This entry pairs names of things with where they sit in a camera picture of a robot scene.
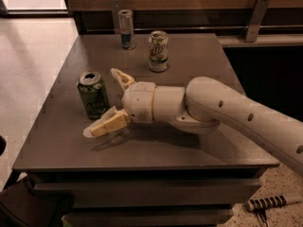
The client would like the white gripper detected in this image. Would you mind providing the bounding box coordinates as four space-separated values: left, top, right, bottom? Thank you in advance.
83 68 156 138

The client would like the grey drawer cabinet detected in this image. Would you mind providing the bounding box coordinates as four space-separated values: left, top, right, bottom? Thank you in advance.
13 34 277 227

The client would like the slim silver blue can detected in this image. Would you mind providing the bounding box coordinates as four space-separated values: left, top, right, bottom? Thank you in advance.
118 9 135 50

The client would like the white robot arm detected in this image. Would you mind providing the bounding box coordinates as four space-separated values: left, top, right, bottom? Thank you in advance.
83 68 303 175

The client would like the metal wall bracket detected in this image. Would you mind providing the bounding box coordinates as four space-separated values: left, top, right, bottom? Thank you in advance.
110 0 124 34
244 0 271 43

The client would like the white green soda can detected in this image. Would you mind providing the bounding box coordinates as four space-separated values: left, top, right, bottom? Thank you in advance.
149 30 169 72

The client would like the left metal wall bracket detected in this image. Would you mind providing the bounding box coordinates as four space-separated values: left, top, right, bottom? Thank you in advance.
110 0 124 34

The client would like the right metal wall bracket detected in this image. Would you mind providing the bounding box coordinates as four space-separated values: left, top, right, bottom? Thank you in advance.
244 0 271 43

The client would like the grey ledge shelf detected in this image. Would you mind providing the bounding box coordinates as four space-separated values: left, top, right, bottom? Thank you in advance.
218 34 303 48

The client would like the dark brown chair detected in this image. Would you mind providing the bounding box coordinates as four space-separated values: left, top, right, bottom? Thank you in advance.
0 177 73 227

